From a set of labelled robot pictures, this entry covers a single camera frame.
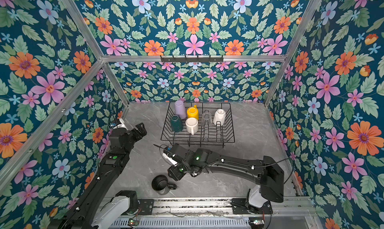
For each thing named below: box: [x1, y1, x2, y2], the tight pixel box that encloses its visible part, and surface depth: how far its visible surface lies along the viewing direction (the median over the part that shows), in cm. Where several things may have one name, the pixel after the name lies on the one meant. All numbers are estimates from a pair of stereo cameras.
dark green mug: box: [170, 114, 184, 133], surface depth 98 cm
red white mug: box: [185, 117, 199, 136], surface depth 97 cm
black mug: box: [151, 174, 178, 196], surface depth 78 cm
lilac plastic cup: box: [174, 100, 187, 120], surface depth 103 cm
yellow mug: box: [186, 105, 200, 122], surface depth 101 cm
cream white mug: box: [213, 108, 226, 126], surface depth 100 cm
